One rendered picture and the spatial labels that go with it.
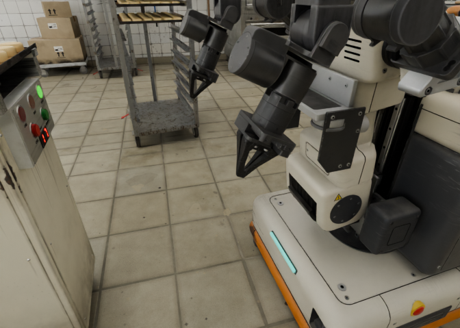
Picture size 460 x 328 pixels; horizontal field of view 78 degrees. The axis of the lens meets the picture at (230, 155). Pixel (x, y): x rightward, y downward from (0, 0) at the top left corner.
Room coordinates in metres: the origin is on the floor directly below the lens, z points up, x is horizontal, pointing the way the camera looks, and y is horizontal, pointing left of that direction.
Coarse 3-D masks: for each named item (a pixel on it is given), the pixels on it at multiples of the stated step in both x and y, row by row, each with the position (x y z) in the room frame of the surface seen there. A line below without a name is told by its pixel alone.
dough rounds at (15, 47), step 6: (6, 42) 0.78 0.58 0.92; (12, 42) 0.78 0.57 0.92; (18, 42) 0.78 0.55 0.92; (0, 48) 0.71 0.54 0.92; (6, 48) 0.71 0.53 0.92; (12, 48) 0.72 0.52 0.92; (18, 48) 0.77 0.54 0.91; (0, 54) 0.65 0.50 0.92; (6, 54) 0.67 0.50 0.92; (12, 54) 0.71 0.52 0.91; (0, 60) 0.64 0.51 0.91
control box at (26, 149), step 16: (32, 80) 0.73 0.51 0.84; (16, 96) 0.61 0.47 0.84; (32, 96) 0.67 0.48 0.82; (16, 112) 0.55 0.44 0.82; (32, 112) 0.63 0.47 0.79; (16, 128) 0.53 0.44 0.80; (48, 128) 0.69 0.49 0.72; (16, 144) 0.52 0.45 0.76; (32, 144) 0.56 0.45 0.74; (16, 160) 0.52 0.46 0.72; (32, 160) 0.53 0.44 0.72
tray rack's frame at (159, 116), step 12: (108, 0) 2.39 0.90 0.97; (144, 24) 2.50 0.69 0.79; (144, 36) 2.49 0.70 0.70; (156, 96) 2.50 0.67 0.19; (144, 108) 2.31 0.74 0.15; (156, 108) 2.31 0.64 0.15; (168, 108) 2.31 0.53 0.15; (180, 108) 2.31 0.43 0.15; (144, 120) 2.06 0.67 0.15; (156, 120) 2.06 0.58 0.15; (168, 120) 2.06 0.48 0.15; (180, 120) 2.06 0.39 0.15; (192, 120) 2.06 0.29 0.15; (132, 132) 1.90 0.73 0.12; (144, 132) 1.85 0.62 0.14; (156, 132) 1.88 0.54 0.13
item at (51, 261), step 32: (0, 128) 0.52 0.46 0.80; (0, 160) 0.47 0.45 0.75; (0, 192) 0.46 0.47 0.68; (32, 192) 0.53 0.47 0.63; (64, 192) 0.72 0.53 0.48; (0, 224) 0.46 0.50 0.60; (32, 224) 0.48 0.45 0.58; (64, 224) 0.63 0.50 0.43; (0, 256) 0.45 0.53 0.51; (32, 256) 0.46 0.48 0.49; (64, 256) 0.55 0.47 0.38; (0, 288) 0.43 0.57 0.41; (32, 288) 0.45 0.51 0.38; (64, 288) 0.48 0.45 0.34; (0, 320) 0.42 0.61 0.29; (32, 320) 0.44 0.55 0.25; (64, 320) 0.46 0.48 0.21
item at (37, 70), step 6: (30, 54) 0.77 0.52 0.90; (36, 54) 0.78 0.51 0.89; (24, 60) 0.76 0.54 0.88; (30, 60) 0.76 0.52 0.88; (36, 60) 0.78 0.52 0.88; (12, 66) 0.75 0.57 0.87; (18, 66) 0.76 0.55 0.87; (24, 66) 0.76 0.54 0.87; (30, 66) 0.76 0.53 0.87; (36, 66) 0.77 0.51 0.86; (6, 72) 0.75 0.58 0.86; (12, 72) 0.75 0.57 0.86; (18, 72) 0.75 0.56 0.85; (24, 72) 0.76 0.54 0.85; (30, 72) 0.76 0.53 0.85; (36, 72) 0.77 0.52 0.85; (0, 78) 0.74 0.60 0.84; (6, 78) 0.74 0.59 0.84
